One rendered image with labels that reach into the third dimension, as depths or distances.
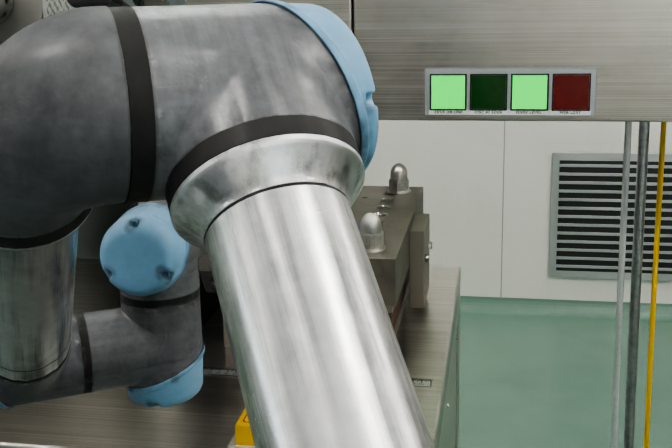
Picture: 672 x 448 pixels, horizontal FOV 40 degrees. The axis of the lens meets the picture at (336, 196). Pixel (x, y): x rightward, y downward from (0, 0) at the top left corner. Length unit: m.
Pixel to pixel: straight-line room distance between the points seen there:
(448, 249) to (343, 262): 3.41
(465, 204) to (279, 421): 3.41
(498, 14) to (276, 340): 1.00
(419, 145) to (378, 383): 3.36
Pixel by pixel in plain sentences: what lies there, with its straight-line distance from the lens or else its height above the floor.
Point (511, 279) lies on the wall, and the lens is 3.92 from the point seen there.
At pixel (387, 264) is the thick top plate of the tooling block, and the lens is 1.09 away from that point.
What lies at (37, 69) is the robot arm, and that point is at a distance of 0.52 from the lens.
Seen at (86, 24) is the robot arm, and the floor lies 1.32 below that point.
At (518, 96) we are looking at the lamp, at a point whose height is 1.18.
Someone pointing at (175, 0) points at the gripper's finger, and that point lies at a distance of 0.99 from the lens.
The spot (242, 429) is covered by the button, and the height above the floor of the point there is 0.92.
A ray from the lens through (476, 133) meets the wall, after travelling 3.77.
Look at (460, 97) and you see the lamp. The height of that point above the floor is 1.18.
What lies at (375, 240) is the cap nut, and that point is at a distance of 1.11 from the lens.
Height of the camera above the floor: 1.34
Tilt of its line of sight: 13 degrees down
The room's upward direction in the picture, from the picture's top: 1 degrees counter-clockwise
